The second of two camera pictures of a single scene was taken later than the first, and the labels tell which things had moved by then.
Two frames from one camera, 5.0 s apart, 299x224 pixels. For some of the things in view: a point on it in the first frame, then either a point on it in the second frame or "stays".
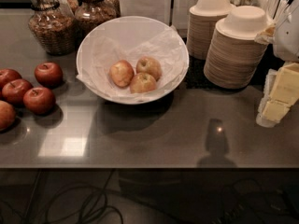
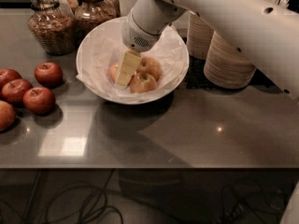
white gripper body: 288,37 to 135,35
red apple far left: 7,76 stays
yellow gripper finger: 284,94 to 127,66
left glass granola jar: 52,27 stays
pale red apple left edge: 7,115 stays
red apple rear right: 49,74 stays
